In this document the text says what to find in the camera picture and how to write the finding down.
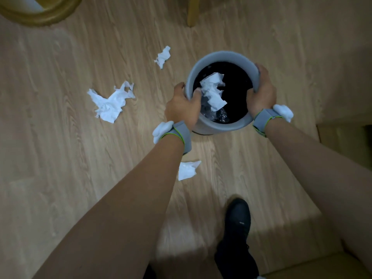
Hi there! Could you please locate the person's right hand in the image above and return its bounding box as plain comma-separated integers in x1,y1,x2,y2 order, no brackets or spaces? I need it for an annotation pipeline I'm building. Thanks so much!
246,64,277,118

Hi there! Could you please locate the person's left hand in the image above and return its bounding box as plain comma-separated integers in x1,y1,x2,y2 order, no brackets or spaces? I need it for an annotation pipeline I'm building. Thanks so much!
164,82,202,132

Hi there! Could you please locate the grey round waste bin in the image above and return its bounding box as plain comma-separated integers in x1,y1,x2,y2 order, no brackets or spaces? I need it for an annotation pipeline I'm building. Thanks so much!
185,51,260,136

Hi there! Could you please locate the person's right forearm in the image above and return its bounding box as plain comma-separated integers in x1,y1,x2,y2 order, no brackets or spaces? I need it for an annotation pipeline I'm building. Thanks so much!
264,117,372,273

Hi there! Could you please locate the person's left forearm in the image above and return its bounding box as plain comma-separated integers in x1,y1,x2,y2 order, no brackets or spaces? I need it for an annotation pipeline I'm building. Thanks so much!
32,134,185,279

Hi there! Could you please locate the black bin liner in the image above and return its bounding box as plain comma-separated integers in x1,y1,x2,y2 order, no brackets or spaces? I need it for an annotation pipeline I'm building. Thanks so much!
193,61,253,124

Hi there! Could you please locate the crumpled white tissue in bin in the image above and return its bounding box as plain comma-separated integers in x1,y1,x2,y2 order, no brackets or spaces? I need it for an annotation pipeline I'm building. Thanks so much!
200,72,228,112

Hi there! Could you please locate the clear plastic wrapper in bin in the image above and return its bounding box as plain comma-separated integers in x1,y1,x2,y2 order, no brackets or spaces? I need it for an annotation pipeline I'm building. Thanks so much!
201,97,230,124

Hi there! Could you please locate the grey right wrist band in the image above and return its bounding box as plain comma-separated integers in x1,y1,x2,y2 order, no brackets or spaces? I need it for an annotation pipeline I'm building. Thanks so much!
252,108,284,137

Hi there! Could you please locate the grey wrist band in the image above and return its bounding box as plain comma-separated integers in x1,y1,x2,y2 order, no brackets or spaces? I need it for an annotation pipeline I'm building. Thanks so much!
252,108,284,137
160,121,192,155

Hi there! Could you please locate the white right wrist tracker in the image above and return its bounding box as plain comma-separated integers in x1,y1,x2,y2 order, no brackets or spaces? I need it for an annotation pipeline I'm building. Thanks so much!
273,104,294,123

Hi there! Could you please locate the white wrist tracker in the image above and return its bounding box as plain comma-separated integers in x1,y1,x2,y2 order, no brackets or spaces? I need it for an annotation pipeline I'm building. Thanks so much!
273,104,294,123
152,121,174,145

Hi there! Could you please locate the grey left wrist band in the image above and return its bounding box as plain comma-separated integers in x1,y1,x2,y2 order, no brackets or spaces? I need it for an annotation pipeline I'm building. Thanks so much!
160,121,192,155

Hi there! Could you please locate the white left wrist tracker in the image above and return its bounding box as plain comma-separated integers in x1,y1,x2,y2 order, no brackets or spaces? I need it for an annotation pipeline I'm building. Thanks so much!
152,121,174,145

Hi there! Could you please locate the small crumpled white tissue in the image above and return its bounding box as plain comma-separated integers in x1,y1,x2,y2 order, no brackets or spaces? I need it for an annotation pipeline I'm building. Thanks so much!
154,46,171,70

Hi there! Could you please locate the flat white tissue piece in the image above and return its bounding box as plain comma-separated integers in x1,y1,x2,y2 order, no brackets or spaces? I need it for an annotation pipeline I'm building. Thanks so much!
178,160,202,181

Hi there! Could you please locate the yellow wooden furniture leg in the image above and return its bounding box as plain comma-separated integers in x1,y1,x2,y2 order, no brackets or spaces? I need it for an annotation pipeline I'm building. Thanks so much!
187,0,201,28

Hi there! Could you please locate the large crumpled white tissue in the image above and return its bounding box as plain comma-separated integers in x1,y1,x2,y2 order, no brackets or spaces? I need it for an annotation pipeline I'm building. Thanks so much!
87,81,136,124

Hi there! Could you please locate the black shoe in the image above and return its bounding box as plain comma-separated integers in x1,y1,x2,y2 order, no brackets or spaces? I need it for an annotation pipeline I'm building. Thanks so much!
214,198,260,279

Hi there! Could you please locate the round yellow wooden furniture base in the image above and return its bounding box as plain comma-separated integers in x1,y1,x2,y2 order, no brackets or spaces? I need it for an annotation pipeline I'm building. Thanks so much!
0,0,84,27

